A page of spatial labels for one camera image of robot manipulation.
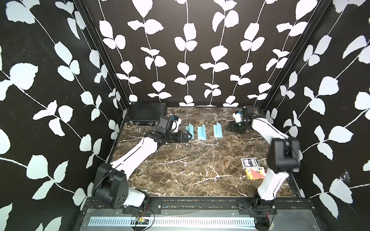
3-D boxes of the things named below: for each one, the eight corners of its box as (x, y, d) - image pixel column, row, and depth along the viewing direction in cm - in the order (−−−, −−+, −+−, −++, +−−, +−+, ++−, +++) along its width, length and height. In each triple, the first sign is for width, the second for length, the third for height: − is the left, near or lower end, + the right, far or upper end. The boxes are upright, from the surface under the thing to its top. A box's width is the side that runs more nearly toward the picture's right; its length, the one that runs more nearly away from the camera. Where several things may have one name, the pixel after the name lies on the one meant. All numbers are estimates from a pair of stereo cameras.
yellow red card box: (247, 180, 85) (248, 179, 84) (244, 168, 90) (245, 167, 88) (266, 180, 85) (267, 179, 84) (262, 168, 90) (263, 167, 88)
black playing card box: (242, 168, 90) (244, 166, 88) (240, 158, 94) (241, 157, 92) (258, 168, 90) (259, 166, 88) (255, 159, 94) (256, 157, 92)
